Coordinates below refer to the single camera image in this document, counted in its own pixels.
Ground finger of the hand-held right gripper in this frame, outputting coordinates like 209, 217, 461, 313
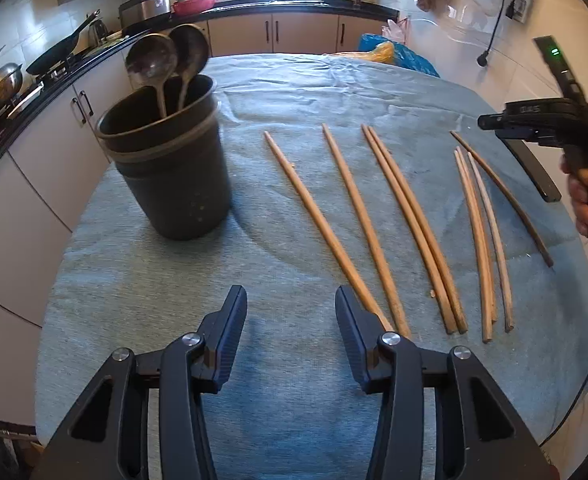
477, 112, 512, 137

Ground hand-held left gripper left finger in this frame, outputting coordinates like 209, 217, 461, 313
31, 285, 249, 480

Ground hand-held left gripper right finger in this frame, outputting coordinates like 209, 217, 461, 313
335, 285, 557, 480

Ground dark wooden chopstick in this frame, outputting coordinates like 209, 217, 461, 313
450, 130, 555, 268

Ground pale wooden chopstick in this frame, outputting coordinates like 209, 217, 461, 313
467, 151, 516, 333

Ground row of wooden chopsticks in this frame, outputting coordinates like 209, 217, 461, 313
263, 131, 392, 333

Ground dark grey utensil holder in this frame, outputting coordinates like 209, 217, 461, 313
95, 74, 223, 242

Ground person's right hand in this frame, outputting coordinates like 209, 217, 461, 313
560, 152, 588, 238

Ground blue plastic bag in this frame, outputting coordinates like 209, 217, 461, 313
359, 33, 439, 78

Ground yellow plastic bag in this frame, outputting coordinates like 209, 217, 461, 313
324, 42, 397, 64

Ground pale plastic bag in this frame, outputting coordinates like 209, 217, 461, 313
381, 17, 407, 44

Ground blue-grey tablecloth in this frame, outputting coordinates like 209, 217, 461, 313
34, 52, 588, 480

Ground beige lower kitchen cabinets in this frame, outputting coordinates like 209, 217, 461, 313
0, 12, 399, 428

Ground large dark metal ladle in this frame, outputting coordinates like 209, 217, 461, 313
125, 33, 179, 117

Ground small dark metal ladle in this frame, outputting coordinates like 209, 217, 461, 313
168, 23, 211, 112

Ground red basin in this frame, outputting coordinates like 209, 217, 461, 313
171, 0, 219, 16

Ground black frying pan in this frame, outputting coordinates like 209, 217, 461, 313
26, 10, 102, 76

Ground silver rice cooker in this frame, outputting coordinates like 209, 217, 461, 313
118, 0, 172, 26

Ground black power plug cable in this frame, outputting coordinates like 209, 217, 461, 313
476, 0, 522, 67

